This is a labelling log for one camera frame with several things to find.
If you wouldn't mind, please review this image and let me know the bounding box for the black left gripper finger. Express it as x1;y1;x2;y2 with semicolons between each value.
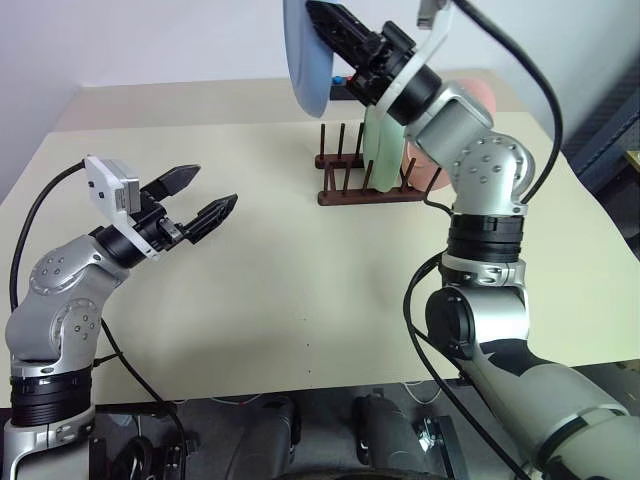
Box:
182;192;239;246
149;163;203;199

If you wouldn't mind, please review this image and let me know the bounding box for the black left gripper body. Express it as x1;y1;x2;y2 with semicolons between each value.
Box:
132;192;197;254

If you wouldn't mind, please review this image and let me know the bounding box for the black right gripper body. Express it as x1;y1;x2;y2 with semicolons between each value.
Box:
344;19;419;106

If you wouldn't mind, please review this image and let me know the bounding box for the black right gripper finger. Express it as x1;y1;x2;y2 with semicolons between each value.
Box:
305;0;381;74

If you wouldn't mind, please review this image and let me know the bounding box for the light blue round plate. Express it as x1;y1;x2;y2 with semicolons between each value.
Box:
281;0;337;120

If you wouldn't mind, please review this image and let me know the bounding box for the light green round plate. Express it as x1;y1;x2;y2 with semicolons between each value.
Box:
362;102;407;194

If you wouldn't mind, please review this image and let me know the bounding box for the pink round plate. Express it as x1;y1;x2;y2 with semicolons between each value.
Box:
399;77;497;194

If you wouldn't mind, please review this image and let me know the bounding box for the wooden dish rack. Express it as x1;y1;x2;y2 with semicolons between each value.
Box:
313;122;444;207

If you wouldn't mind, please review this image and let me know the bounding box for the black box with coloured buttons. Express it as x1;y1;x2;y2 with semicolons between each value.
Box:
329;74;360;101

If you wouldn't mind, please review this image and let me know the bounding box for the beige table cover sheet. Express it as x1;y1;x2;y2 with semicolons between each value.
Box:
0;110;640;407

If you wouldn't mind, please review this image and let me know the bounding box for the dark grey rounded shape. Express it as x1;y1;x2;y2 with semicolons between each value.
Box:
238;396;304;474
352;394;431;474

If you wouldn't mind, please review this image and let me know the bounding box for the dark blue black chair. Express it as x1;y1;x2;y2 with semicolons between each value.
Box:
562;67;640;176

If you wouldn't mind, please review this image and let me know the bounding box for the black stand foot with caster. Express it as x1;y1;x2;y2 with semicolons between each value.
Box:
414;414;469;480

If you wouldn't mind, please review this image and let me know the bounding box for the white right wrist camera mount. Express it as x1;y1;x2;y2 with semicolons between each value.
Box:
372;0;457;121

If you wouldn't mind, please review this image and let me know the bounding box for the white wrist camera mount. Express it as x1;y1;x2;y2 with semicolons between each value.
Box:
82;154;161;261
372;0;457;121

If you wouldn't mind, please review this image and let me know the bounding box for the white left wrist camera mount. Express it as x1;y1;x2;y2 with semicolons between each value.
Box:
82;154;161;261

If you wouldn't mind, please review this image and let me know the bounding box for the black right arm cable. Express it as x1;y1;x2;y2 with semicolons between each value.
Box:
403;0;564;480

